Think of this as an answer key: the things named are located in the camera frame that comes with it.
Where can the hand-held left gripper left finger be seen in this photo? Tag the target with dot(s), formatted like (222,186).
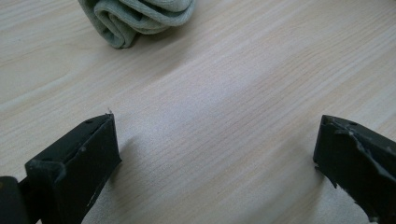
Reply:
(74,168)

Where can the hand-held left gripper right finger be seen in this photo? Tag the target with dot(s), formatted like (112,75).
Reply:
(358,161)

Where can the pale green cloth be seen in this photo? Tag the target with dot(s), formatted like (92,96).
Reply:
(137,18)

